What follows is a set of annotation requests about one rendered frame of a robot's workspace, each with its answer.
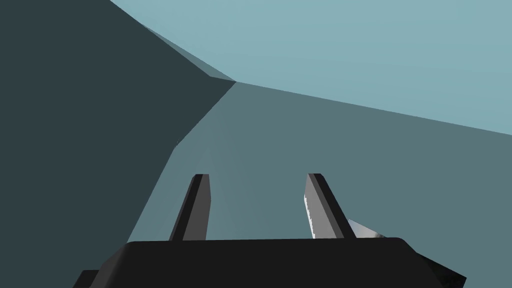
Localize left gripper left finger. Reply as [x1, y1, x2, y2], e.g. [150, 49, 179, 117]
[168, 173, 212, 242]

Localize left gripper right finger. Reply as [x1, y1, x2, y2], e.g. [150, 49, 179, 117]
[303, 173, 357, 240]

